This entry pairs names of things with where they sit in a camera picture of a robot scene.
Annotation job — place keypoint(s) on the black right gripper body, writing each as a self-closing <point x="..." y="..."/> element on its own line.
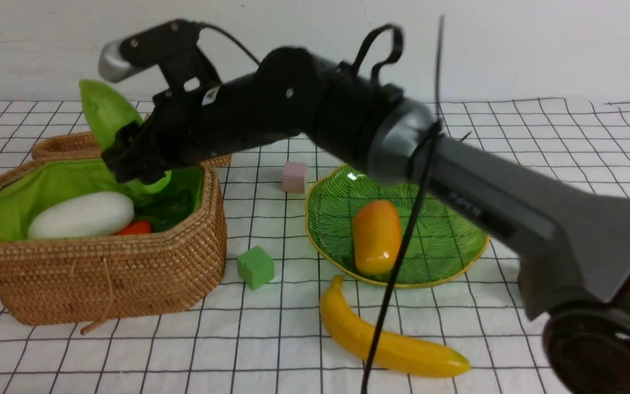
<point x="278" y="101"/>

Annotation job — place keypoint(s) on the yellow toy banana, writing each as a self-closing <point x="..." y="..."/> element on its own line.
<point x="395" y="352"/>

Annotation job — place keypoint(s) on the red toy vegetable in basket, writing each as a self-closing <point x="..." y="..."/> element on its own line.
<point x="137" y="228"/>

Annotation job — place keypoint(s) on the pink foam cube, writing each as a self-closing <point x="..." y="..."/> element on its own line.
<point x="294" y="177"/>

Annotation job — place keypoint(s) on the green foam cube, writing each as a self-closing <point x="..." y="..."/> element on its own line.
<point x="255" y="267"/>

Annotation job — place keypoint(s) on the woven wicker basket lid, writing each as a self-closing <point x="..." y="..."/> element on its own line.
<point x="78" y="144"/>

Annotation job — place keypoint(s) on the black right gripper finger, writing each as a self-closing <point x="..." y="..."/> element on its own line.
<point x="135" y="156"/>

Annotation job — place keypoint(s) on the white toy radish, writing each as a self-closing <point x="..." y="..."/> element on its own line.
<point x="106" y="212"/>

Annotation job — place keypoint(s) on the checkered white tablecloth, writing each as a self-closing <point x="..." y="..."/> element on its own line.
<point x="270" y="341"/>

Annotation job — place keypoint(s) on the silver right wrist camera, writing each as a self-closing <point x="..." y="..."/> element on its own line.
<point x="171" y="46"/>

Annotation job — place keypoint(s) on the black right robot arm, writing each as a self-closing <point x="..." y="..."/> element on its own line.
<point x="573" y="246"/>

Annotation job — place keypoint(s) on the orange yellow toy mango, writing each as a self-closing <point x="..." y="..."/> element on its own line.
<point x="377" y="237"/>

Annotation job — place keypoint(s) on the green toy cucumber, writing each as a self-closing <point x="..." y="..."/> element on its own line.
<point x="114" y="122"/>

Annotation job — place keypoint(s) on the woven wicker basket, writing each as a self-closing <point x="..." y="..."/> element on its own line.
<point x="60" y="281"/>

